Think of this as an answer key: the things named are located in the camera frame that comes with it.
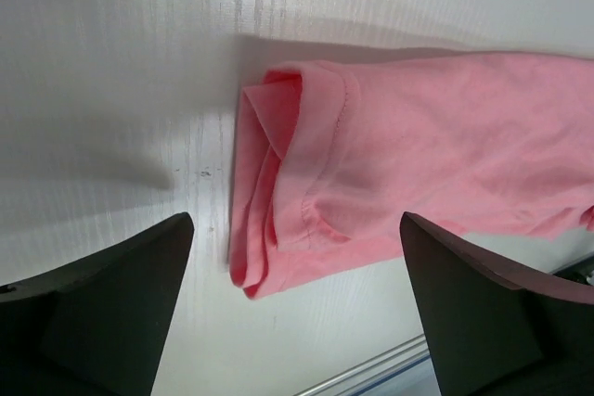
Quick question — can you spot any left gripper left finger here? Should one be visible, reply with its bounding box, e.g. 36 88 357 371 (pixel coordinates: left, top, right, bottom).
1 212 194 395

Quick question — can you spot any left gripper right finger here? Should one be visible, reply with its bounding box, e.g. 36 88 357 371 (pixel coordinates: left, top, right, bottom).
400 213 593 395

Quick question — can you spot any pink t shirt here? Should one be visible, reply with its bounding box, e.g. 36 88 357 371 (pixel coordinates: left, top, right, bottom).
228 52 593 299

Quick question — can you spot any aluminium front rail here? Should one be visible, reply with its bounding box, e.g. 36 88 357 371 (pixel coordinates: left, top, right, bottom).
308 250 593 395

